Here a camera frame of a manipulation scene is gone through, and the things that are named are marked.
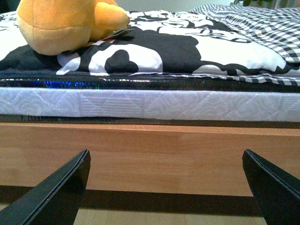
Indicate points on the white quilted mattress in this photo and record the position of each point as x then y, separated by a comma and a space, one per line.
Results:
153, 99

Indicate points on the black and white blanket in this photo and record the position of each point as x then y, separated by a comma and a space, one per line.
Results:
158, 42

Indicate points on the wooden bed frame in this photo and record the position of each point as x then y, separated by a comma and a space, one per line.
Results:
145, 158

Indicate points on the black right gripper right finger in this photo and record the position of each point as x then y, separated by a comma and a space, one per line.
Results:
276, 192

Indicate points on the orange plush toy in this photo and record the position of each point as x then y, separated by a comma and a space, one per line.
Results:
51, 27

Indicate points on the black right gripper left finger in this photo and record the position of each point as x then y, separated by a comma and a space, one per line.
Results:
55, 200

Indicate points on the checkered black white pillow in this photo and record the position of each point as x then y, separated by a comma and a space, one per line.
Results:
277, 29

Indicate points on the green potted plant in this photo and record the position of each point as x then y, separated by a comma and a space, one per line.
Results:
254, 3

